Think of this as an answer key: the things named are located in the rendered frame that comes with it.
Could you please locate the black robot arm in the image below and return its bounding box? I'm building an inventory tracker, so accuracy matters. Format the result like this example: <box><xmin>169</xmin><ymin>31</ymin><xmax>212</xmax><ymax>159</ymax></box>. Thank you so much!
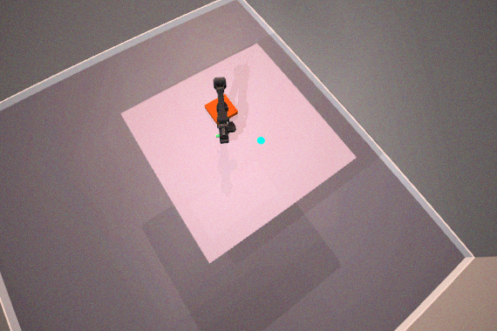
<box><xmin>213</xmin><ymin>77</ymin><xmax>236</xmax><ymax>139</ymax></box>

